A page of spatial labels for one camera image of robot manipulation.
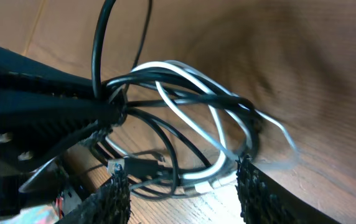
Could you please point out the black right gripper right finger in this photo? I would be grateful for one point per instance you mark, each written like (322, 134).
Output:
(263, 200)

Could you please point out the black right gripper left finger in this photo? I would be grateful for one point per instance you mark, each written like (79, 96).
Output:
(110, 204)

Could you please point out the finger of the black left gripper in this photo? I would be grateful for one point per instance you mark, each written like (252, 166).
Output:
(24, 74)

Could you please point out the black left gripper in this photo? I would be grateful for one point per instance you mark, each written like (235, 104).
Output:
(33, 130)

